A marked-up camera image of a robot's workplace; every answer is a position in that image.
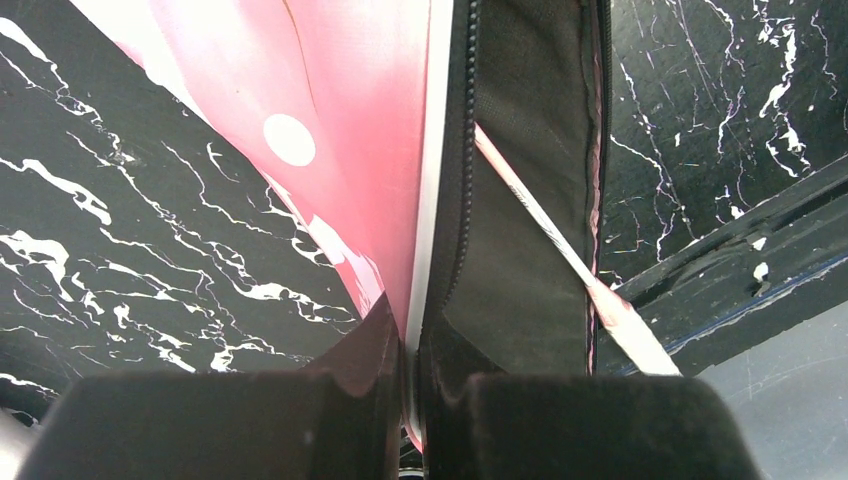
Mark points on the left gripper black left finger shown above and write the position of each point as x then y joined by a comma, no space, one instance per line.
336,418

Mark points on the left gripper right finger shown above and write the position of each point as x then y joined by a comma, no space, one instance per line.
479,422

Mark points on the pink badminton racket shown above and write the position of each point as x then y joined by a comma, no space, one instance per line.
619,318

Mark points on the pink racket bag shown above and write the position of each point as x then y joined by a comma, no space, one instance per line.
368,120

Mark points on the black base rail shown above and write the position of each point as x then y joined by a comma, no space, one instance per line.
781,263

